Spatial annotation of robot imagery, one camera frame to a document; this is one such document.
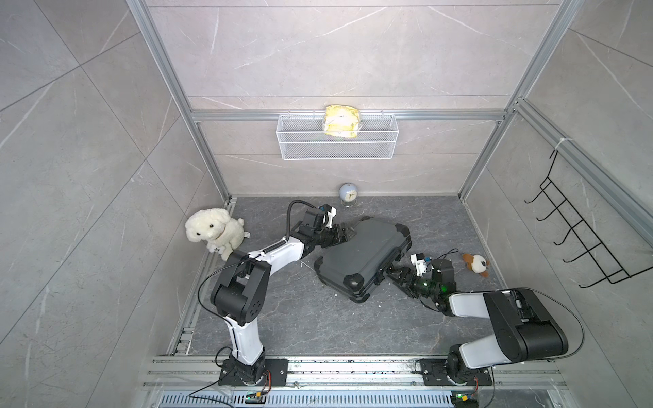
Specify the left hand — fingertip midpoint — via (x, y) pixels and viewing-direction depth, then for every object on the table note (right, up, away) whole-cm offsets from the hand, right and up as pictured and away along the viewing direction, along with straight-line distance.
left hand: (351, 231), depth 90 cm
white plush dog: (-49, -1, +4) cm, 49 cm away
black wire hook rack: (+59, -8, -32) cm, 67 cm away
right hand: (+14, -16, -1) cm, 22 cm away
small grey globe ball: (0, +16, +23) cm, 28 cm away
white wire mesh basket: (-19, +37, +11) cm, 43 cm away
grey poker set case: (+1, -11, -7) cm, 13 cm away
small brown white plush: (+48, -13, +4) cm, 50 cm away
